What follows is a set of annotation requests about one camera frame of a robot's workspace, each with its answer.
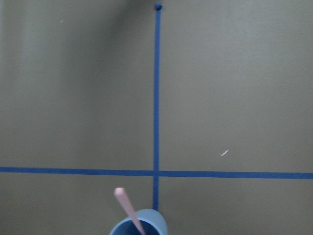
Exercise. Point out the pink chopstick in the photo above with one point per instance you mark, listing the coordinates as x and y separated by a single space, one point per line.
124 201

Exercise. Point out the light blue plastic cup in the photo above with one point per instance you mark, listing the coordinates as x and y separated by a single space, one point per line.
151 220

